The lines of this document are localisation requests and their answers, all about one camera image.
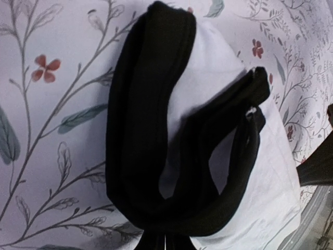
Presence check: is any white underwear black trim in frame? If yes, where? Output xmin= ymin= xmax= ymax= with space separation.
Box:
xmin=106 ymin=2 xmax=301 ymax=249

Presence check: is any aluminium front rail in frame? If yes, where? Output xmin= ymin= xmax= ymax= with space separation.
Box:
xmin=279 ymin=186 xmax=332 ymax=250

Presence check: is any floral patterned table mat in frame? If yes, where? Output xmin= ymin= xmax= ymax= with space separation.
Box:
xmin=1 ymin=1 xmax=332 ymax=249

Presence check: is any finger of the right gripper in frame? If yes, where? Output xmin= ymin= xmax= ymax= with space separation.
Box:
xmin=296 ymin=104 xmax=333 ymax=187

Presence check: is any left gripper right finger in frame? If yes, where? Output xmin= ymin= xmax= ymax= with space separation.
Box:
xmin=165 ymin=234 xmax=196 ymax=250

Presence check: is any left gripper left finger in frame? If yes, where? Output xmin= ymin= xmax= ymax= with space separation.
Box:
xmin=134 ymin=230 xmax=165 ymax=250

